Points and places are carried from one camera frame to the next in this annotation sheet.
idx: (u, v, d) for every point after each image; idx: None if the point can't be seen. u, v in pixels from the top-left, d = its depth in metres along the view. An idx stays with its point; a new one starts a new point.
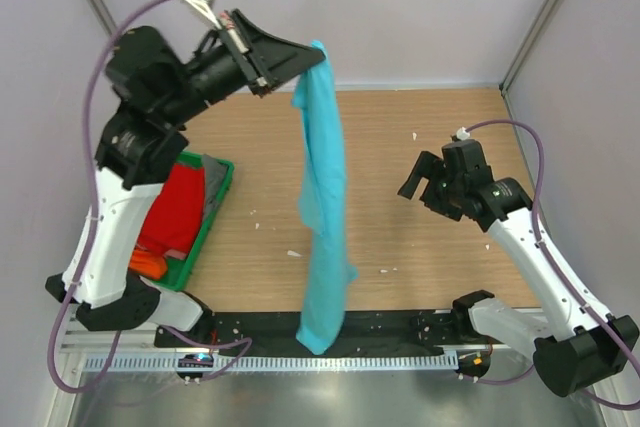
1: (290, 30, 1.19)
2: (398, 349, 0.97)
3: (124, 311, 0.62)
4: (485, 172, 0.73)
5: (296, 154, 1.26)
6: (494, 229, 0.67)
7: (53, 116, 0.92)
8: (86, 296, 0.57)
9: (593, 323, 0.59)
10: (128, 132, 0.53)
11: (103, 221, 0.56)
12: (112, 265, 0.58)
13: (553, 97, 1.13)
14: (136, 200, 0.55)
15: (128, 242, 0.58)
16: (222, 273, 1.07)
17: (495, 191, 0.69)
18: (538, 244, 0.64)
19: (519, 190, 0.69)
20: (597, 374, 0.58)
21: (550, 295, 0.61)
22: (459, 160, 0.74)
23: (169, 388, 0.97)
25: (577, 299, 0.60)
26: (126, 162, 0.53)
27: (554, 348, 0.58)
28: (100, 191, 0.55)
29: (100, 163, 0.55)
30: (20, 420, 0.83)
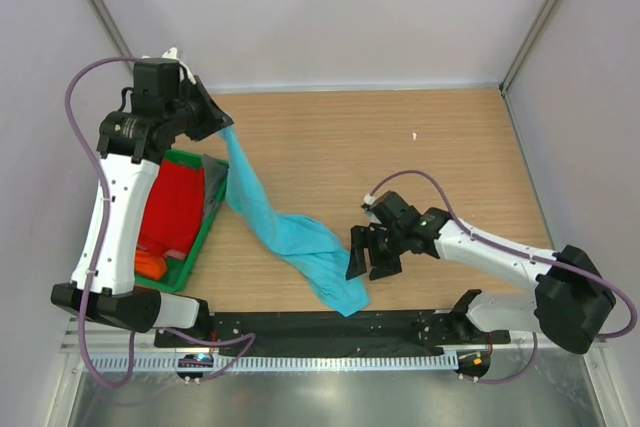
1: (291, 29, 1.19)
2: (398, 349, 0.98)
3: (138, 304, 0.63)
4: (411, 211, 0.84)
5: (297, 154, 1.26)
6: (442, 250, 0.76)
7: (54, 114, 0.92)
8: (106, 282, 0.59)
9: (548, 266, 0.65)
10: (129, 119, 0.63)
11: (115, 201, 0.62)
12: (125, 248, 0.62)
13: (553, 98, 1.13)
14: (143, 177, 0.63)
15: (136, 224, 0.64)
16: (222, 273, 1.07)
17: (421, 222, 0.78)
18: (473, 237, 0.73)
19: (440, 211, 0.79)
20: (597, 310, 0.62)
21: (504, 264, 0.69)
22: (388, 212, 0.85)
23: (169, 388, 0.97)
25: (522, 255, 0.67)
26: (132, 139, 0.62)
27: (544, 311, 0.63)
28: (108, 177, 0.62)
29: (102, 151, 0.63)
30: (18, 419, 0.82)
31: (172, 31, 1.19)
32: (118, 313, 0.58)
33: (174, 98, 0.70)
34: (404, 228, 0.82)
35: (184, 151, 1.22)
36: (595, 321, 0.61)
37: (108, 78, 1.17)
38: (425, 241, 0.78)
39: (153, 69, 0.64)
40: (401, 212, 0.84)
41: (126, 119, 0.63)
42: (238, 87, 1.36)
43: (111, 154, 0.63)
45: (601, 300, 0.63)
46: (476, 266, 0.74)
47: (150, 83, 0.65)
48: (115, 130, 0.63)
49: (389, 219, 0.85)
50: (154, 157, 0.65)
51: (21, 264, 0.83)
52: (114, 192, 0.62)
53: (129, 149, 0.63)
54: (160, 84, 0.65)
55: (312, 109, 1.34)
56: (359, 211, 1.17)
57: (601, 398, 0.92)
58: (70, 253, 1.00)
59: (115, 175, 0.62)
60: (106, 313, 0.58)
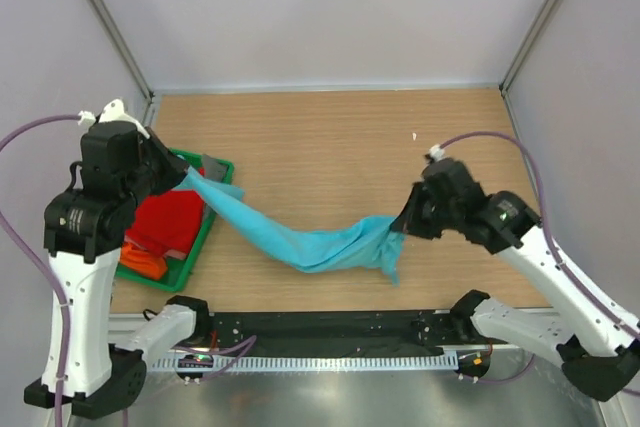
1: (289, 29, 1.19)
2: (398, 349, 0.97)
3: (115, 392, 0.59)
4: (479, 191, 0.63)
5: (296, 154, 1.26)
6: (510, 251, 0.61)
7: (52, 114, 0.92)
8: (76, 387, 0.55)
9: (630, 338, 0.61)
10: (76, 209, 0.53)
11: (74, 303, 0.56)
12: (94, 348, 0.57)
13: (554, 98, 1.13)
14: (102, 271, 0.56)
15: (102, 319, 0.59)
16: (222, 273, 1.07)
17: (499, 215, 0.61)
18: (560, 266, 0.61)
19: (521, 204, 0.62)
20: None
21: (585, 319, 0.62)
22: (446, 186, 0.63)
23: (169, 388, 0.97)
25: (612, 318, 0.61)
26: (79, 234, 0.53)
27: (593, 368, 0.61)
28: (60, 276, 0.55)
29: (51, 249, 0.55)
30: (18, 420, 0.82)
31: (172, 31, 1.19)
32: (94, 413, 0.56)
33: (134, 166, 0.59)
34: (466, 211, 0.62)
35: (183, 151, 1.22)
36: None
37: (108, 78, 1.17)
38: (494, 232, 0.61)
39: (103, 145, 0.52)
40: (466, 189, 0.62)
41: (70, 209, 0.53)
42: (237, 87, 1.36)
43: (62, 249, 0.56)
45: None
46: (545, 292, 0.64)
47: (98, 158, 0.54)
48: (60, 222, 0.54)
49: (450, 195, 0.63)
50: (111, 245, 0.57)
51: (21, 265, 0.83)
52: (70, 292, 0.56)
53: (80, 244, 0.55)
54: (112, 160, 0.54)
55: (312, 109, 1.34)
56: (359, 211, 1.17)
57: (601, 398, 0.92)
58: None
59: (68, 275, 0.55)
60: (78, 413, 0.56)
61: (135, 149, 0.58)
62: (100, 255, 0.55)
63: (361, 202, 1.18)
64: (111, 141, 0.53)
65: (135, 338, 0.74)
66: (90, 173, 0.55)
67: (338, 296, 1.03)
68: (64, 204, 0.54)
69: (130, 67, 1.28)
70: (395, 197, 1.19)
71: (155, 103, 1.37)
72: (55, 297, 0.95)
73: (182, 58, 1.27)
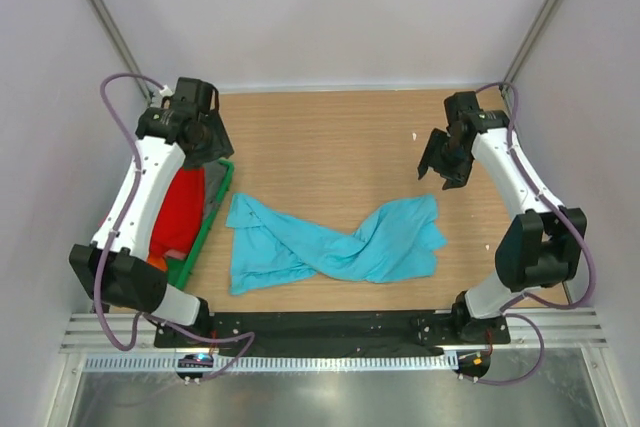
1: (290, 29, 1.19)
2: (398, 349, 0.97)
3: (147, 277, 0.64)
4: (477, 110, 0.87)
5: (296, 154, 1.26)
6: (477, 147, 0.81)
7: (53, 114, 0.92)
8: (125, 241, 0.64)
9: (544, 208, 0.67)
10: (166, 114, 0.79)
11: (145, 174, 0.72)
12: (146, 219, 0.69)
13: (554, 98, 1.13)
14: (170, 159, 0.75)
15: (157, 202, 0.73)
16: (223, 274, 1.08)
17: (481, 116, 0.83)
18: (510, 151, 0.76)
19: (503, 118, 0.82)
20: (554, 268, 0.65)
21: (512, 189, 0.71)
22: (455, 104, 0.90)
23: (169, 388, 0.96)
25: (532, 189, 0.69)
26: (167, 126, 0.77)
27: (508, 238, 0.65)
28: (142, 154, 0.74)
29: (140, 133, 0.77)
30: (18, 419, 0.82)
31: (172, 31, 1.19)
32: (131, 274, 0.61)
33: (207, 113, 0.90)
34: (462, 116, 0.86)
35: None
36: (539, 274, 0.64)
37: (108, 78, 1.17)
38: (472, 128, 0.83)
39: (193, 84, 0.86)
40: (468, 108, 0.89)
41: (164, 113, 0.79)
42: (237, 87, 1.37)
43: (146, 136, 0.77)
45: (562, 265, 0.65)
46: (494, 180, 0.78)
47: (188, 93, 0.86)
48: (152, 120, 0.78)
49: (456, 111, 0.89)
50: (182, 145, 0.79)
51: (21, 264, 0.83)
52: (147, 166, 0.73)
53: (162, 134, 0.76)
54: (202, 100, 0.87)
55: (312, 109, 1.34)
56: (359, 211, 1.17)
57: (601, 398, 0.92)
58: (70, 253, 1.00)
59: (149, 154, 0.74)
60: (119, 275, 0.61)
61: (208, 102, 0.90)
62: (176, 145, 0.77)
63: (361, 202, 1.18)
64: (198, 84, 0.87)
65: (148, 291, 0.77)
66: (179, 101, 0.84)
67: (338, 296, 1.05)
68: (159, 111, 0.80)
69: (130, 67, 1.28)
70: (395, 197, 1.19)
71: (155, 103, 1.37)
72: (56, 296, 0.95)
73: (183, 58, 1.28)
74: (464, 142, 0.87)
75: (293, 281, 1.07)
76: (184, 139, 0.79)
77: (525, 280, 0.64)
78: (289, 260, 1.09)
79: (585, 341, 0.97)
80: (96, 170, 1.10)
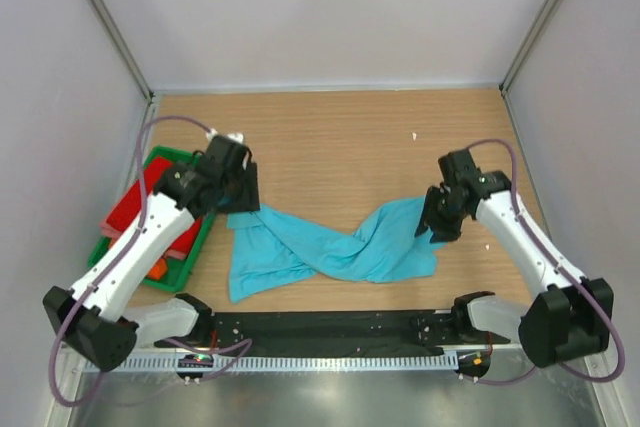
1: (290, 29, 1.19)
2: (397, 349, 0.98)
3: (112, 339, 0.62)
4: (475, 170, 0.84)
5: (297, 154, 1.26)
6: (480, 211, 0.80)
7: (52, 113, 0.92)
8: (99, 300, 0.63)
9: (565, 283, 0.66)
10: (190, 174, 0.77)
11: (144, 233, 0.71)
12: (129, 281, 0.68)
13: (554, 99, 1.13)
14: (174, 223, 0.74)
15: (147, 263, 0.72)
16: (223, 274, 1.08)
17: (481, 179, 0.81)
18: (517, 217, 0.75)
19: (503, 179, 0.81)
20: (585, 344, 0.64)
21: (529, 259, 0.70)
22: (451, 165, 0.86)
23: (169, 388, 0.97)
25: (551, 260, 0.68)
26: (184, 189, 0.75)
27: (532, 316, 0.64)
28: (148, 210, 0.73)
29: (156, 188, 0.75)
30: (18, 420, 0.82)
31: (172, 31, 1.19)
32: (93, 336, 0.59)
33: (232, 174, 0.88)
34: (462, 180, 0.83)
35: (184, 151, 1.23)
36: (570, 351, 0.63)
37: (108, 78, 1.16)
38: (472, 192, 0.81)
39: (227, 145, 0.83)
40: (464, 169, 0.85)
41: (186, 171, 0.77)
42: (237, 87, 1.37)
43: (160, 192, 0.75)
45: (593, 341, 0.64)
46: (506, 246, 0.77)
47: (218, 153, 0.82)
48: (174, 177, 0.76)
49: (452, 173, 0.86)
50: (193, 209, 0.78)
51: (21, 264, 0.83)
52: (149, 225, 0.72)
53: (176, 197, 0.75)
54: (231, 163, 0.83)
55: (312, 109, 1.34)
56: (359, 211, 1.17)
57: (601, 398, 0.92)
58: (69, 253, 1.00)
59: (155, 212, 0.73)
60: (82, 332, 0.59)
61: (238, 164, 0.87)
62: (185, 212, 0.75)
63: (361, 202, 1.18)
64: (232, 146, 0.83)
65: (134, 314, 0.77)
66: (207, 160, 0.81)
67: (337, 296, 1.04)
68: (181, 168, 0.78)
69: (130, 66, 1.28)
70: (395, 197, 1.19)
71: (155, 103, 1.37)
72: None
73: (183, 58, 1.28)
74: (464, 207, 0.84)
75: (293, 281, 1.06)
76: (196, 204, 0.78)
77: (557, 358, 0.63)
78: (289, 260, 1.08)
79: None
80: (95, 170, 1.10)
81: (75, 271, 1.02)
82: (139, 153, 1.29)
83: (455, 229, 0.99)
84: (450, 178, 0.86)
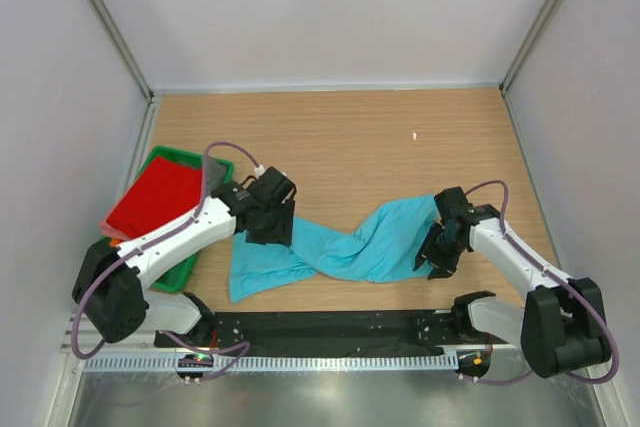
1: (290, 30, 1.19)
2: (397, 349, 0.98)
3: (131, 307, 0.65)
4: (467, 204, 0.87)
5: (297, 154, 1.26)
6: (473, 238, 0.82)
7: (52, 113, 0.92)
8: (140, 262, 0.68)
9: (553, 284, 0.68)
10: (244, 193, 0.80)
11: (195, 223, 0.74)
12: (170, 256, 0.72)
13: (553, 99, 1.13)
14: (220, 227, 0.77)
15: (188, 250, 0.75)
16: (223, 274, 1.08)
17: (470, 210, 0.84)
18: (505, 236, 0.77)
19: (490, 208, 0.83)
20: (584, 347, 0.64)
21: (518, 269, 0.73)
22: (443, 201, 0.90)
23: (169, 388, 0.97)
25: (537, 267, 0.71)
26: (237, 202, 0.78)
27: (527, 321, 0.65)
28: (203, 206, 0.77)
29: (214, 193, 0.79)
30: (19, 419, 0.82)
31: (171, 31, 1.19)
32: (123, 294, 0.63)
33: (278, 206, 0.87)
34: (454, 213, 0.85)
35: (185, 151, 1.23)
36: (571, 356, 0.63)
37: (108, 78, 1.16)
38: (463, 223, 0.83)
39: (278, 177, 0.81)
40: (458, 204, 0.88)
41: (243, 189, 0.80)
42: (236, 87, 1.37)
43: (218, 197, 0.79)
45: (592, 343, 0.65)
46: (496, 264, 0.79)
47: (269, 182, 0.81)
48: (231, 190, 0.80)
49: (445, 208, 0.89)
50: (239, 223, 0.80)
51: (21, 264, 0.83)
52: (201, 218, 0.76)
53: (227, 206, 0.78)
54: (279, 194, 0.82)
55: (312, 109, 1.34)
56: (359, 210, 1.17)
57: (601, 398, 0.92)
58: (69, 253, 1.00)
59: (209, 210, 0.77)
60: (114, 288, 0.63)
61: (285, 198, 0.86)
62: (230, 222, 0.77)
63: (361, 201, 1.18)
64: (282, 179, 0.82)
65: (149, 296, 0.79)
66: (258, 186, 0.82)
67: (337, 295, 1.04)
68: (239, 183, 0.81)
69: (130, 66, 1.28)
70: (395, 196, 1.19)
71: (155, 103, 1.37)
72: (56, 296, 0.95)
73: (183, 58, 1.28)
74: (459, 238, 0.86)
75: (293, 281, 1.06)
76: (241, 220, 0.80)
77: (559, 367, 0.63)
78: (289, 259, 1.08)
79: None
80: (95, 170, 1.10)
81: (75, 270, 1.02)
82: (139, 153, 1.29)
83: (452, 262, 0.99)
84: (446, 214, 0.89)
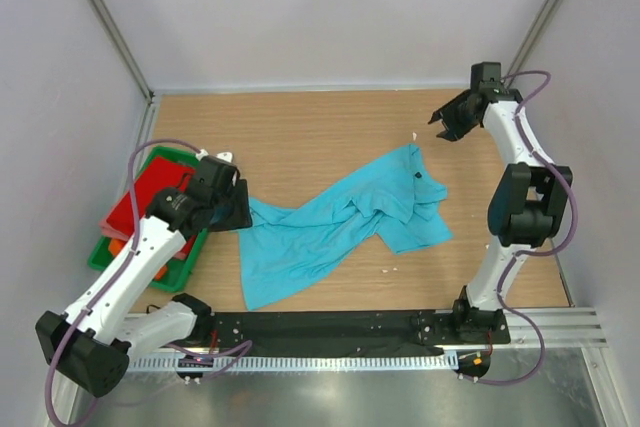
1: (291, 30, 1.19)
2: (398, 349, 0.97)
3: (107, 361, 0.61)
4: (498, 83, 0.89)
5: (296, 154, 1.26)
6: (487, 115, 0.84)
7: (52, 113, 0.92)
8: (93, 323, 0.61)
9: (536, 162, 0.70)
10: (182, 197, 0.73)
11: (138, 255, 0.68)
12: (123, 302, 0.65)
13: (554, 99, 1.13)
14: (166, 247, 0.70)
15: (142, 285, 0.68)
16: (223, 274, 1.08)
17: (495, 91, 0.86)
18: (514, 118, 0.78)
19: (515, 93, 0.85)
20: (538, 221, 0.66)
21: (510, 147, 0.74)
22: (477, 73, 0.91)
23: (169, 388, 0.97)
25: (528, 147, 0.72)
26: (177, 211, 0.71)
27: (500, 190, 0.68)
28: (141, 233, 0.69)
29: (147, 211, 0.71)
30: (19, 419, 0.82)
31: (172, 31, 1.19)
32: (88, 359, 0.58)
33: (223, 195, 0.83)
34: (480, 90, 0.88)
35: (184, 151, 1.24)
36: (524, 224, 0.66)
37: (109, 78, 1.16)
38: (483, 99, 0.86)
39: (215, 166, 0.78)
40: (489, 80, 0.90)
41: (178, 194, 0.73)
42: (236, 87, 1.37)
43: (152, 215, 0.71)
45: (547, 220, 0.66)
46: (499, 143, 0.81)
47: (207, 175, 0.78)
48: (166, 200, 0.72)
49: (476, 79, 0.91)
50: (185, 231, 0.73)
51: (21, 263, 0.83)
52: (142, 247, 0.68)
53: (169, 218, 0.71)
54: (220, 182, 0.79)
55: (312, 109, 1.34)
56: None
57: (601, 397, 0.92)
58: (69, 253, 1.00)
59: (148, 234, 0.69)
60: (79, 356, 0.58)
61: (227, 185, 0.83)
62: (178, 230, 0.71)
63: None
64: (220, 167, 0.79)
65: (128, 330, 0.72)
66: (196, 183, 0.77)
67: (337, 296, 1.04)
68: (173, 190, 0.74)
69: (130, 66, 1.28)
70: None
71: (155, 103, 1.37)
72: (56, 295, 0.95)
73: (183, 58, 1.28)
74: (477, 113, 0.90)
75: (308, 281, 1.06)
76: (189, 225, 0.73)
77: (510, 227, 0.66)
78: (300, 258, 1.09)
79: (585, 341, 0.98)
80: (95, 170, 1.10)
81: (75, 271, 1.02)
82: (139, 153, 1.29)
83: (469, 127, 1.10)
84: (474, 85, 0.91)
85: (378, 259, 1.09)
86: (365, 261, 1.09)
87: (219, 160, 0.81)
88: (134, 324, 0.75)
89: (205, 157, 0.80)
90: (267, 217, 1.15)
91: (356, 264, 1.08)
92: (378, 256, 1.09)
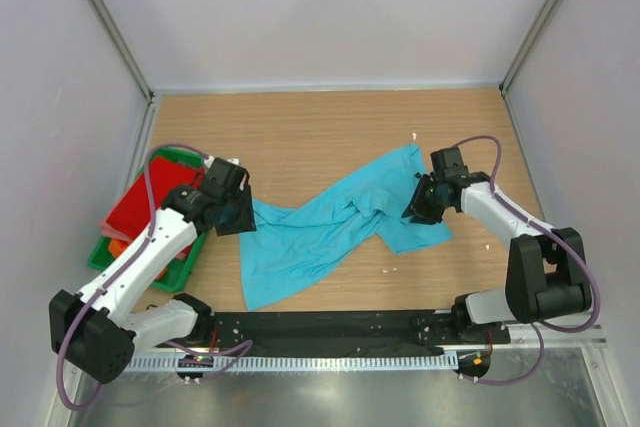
1: (291, 30, 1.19)
2: (398, 349, 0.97)
3: (117, 345, 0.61)
4: (462, 167, 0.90)
5: (296, 154, 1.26)
6: (465, 203, 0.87)
7: (51, 113, 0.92)
8: (107, 303, 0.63)
9: (537, 231, 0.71)
10: (195, 192, 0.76)
11: (153, 242, 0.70)
12: (137, 285, 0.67)
13: (554, 99, 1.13)
14: (179, 238, 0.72)
15: (154, 272, 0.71)
16: (223, 274, 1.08)
17: (462, 177, 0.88)
18: (493, 196, 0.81)
19: (482, 174, 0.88)
20: (566, 296, 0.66)
21: (503, 222, 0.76)
22: (441, 161, 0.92)
23: (169, 388, 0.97)
25: (522, 218, 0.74)
26: (190, 205, 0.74)
27: (512, 277, 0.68)
28: (156, 222, 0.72)
29: (163, 204, 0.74)
30: (19, 419, 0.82)
31: (172, 31, 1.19)
32: (101, 336, 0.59)
33: (233, 195, 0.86)
34: (449, 179, 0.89)
35: (184, 151, 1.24)
36: (553, 301, 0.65)
37: (108, 78, 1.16)
38: (455, 191, 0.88)
39: (227, 167, 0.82)
40: (453, 166, 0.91)
41: (192, 190, 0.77)
42: (236, 87, 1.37)
43: (168, 207, 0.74)
45: (573, 291, 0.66)
46: (486, 223, 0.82)
47: (219, 174, 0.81)
48: (181, 194, 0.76)
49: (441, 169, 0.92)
50: (198, 225, 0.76)
51: (21, 263, 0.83)
52: (158, 235, 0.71)
53: (183, 212, 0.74)
54: (231, 183, 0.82)
55: (312, 108, 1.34)
56: None
57: (601, 397, 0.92)
58: (69, 253, 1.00)
59: (164, 223, 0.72)
60: (91, 334, 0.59)
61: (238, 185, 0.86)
62: (191, 224, 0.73)
63: None
64: (231, 168, 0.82)
65: (133, 320, 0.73)
66: (208, 182, 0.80)
67: (337, 296, 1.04)
68: (188, 187, 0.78)
69: (130, 67, 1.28)
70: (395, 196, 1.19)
71: (155, 103, 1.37)
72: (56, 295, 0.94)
73: (182, 58, 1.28)
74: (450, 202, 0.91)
75: (308, 281, 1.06)
76: (200, 220, 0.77)
77: (540, 310, 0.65)
78: (300, 259, 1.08)
79: (585, 341, 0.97)
80: (95, 170, 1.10)
81: (75, 271, 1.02)
82: (139, 153, 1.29)
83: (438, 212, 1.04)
84: (439, 174, 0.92)
85: (378, 259, 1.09)
86: (365, 261, 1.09)
87: (230, 161, 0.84)
88: (137, 317, 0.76)
89: (217, 157, 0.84)
90: (267, 217, 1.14)
91: (356, 264, 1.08)
92: (378, 256, 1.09)
